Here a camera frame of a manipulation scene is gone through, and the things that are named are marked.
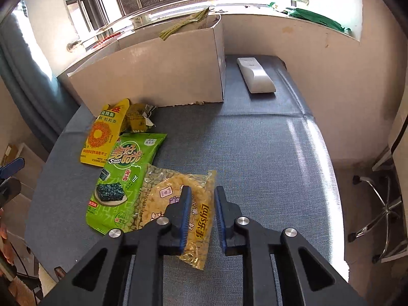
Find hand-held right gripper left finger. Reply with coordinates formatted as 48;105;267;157
40;185;193;306

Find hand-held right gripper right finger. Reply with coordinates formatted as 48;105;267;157
214;185;370;306

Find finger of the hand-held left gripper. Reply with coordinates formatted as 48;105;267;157
0;157;26;179

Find yellow clear snack packet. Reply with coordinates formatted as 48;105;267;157
137;162;217;271

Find green seaweed snack packet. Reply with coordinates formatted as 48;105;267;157
86;133;168;235

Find yellow sunflower print snack packet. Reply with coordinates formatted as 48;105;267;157
80;98;131;168

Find small yellow-green snack packet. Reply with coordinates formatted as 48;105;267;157
125;102;157;134

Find white cardboard box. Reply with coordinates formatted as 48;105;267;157
66;16;227;117

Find person's left hand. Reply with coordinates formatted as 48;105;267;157
0;209;16;278

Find blue-grey curtain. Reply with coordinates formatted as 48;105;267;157
0;13;80;154

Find white remote control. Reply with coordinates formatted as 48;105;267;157
237;57;277;94

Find office chair base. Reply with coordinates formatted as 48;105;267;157
347;153;408;263

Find metal window grille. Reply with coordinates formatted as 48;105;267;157
59;0;310;53

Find green plastic bags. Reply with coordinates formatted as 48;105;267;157
266;2;353;34

